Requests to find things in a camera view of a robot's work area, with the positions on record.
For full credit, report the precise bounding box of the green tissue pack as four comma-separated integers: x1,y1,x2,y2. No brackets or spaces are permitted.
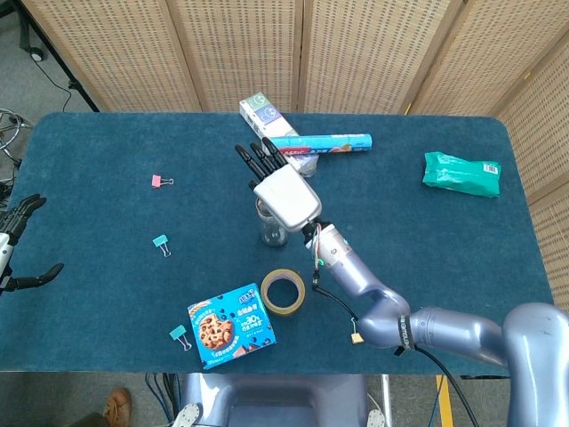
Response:
421,151,502,198

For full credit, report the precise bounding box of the chrome chair base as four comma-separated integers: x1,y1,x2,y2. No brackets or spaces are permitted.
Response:
0,108,35,164

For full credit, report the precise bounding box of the black stand leg with caster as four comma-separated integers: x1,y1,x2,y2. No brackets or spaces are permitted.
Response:
17,0,100,112

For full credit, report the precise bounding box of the teal binder clip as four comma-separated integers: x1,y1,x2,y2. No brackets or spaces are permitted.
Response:
151,233,172,258
168,325,193,352

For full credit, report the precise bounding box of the yellow floor tape strip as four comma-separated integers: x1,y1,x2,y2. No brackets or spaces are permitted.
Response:
435,375,455,427

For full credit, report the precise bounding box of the white table leg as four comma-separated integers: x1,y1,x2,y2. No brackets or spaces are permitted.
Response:
381,375,393,427

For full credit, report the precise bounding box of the long white carton box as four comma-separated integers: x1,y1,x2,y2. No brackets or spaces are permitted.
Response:
238,92,319,179

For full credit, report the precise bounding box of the clear glass jar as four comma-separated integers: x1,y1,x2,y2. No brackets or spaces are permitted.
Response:
254,197,289,248

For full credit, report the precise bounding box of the brown leather shoe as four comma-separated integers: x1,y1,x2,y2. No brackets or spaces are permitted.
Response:
102,387,133,423

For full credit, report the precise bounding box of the dark teal table cloth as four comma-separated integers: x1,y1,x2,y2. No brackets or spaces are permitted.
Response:
0,110,568,379

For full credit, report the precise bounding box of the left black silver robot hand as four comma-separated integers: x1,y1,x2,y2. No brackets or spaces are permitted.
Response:
0,193,65,294

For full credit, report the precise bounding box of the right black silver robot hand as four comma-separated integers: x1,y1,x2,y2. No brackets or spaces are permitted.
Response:
235,136,323,234

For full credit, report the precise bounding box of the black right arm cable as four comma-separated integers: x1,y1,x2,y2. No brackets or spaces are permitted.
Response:
310,270,481,427

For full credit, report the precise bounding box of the blue-grey robot torso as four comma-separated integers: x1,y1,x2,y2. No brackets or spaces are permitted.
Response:
181,372,370,427

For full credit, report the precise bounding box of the blue cookie box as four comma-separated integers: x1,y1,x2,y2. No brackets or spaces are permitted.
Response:
187,283,277,371

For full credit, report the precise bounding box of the yellow packing tape roll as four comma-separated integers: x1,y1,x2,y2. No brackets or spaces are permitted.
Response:
260,268,307,318

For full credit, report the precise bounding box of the blue cable bundle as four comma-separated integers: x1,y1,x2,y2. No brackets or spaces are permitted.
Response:
145,373,179,427

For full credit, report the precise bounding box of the woven wicker folding screen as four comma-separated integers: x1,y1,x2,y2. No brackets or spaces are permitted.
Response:
20,0,569,312

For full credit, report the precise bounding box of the thin black floor cable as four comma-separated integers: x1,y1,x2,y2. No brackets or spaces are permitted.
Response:
42,70,75,112

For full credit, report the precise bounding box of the blue plastic wrap roll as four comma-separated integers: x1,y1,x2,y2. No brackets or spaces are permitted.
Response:
268,132,373,157

